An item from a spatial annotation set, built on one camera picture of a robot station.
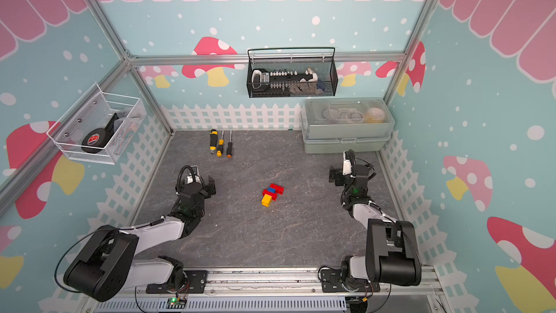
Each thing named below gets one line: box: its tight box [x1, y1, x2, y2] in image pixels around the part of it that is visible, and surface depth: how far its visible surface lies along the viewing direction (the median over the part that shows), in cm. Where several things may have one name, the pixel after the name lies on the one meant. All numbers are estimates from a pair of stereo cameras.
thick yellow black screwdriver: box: [209, 128, 218, 154], surface depth 119 cm
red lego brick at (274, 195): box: [262, 189, 278, 202], surface depth 95 cm
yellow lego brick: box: [261, 194, 273, 208], surface depth 94 cm
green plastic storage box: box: [300, 97, 396, 154], surface depth 104 cm
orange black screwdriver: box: [225, 130, 233, 159], surface depth 111 cm
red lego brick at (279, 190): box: [269, 183, 285, 195], surface depth 98 cm
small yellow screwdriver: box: [216, 130, 225, 158], surface depth 115 cm
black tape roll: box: [81, 112, 119, 154], surface depth 71 cm
